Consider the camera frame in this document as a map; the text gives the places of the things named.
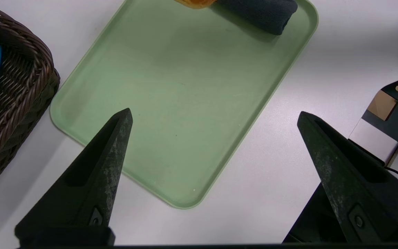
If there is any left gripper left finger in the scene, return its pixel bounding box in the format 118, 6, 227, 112
14, 108, 134, 247

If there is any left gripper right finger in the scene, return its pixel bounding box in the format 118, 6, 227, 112
297, 111, 398, 243

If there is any dark grey towel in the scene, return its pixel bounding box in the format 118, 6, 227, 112
215, 0, 298, 36

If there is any cream puff bread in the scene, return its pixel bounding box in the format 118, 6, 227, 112
174, 0, 217, 9

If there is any dark brown wicker basket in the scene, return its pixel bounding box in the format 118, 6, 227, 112
0, 0, 60, 203

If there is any light green plastic tray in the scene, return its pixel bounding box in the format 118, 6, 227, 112
49, 0, 319, 210

